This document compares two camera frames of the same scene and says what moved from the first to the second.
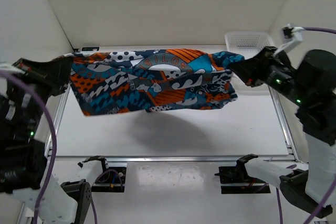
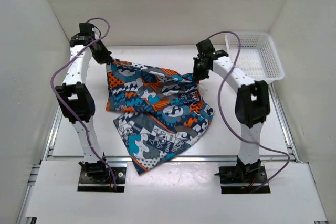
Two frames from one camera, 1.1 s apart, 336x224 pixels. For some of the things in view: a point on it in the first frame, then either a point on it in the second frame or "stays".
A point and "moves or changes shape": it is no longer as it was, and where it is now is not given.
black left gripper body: (41, 82) -> (100, 54)
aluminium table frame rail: (51, 157) stays
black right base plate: (235, 180) stays
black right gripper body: (266, 64) -> (200, 72)
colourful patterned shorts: (127, 80) moves or changes shape
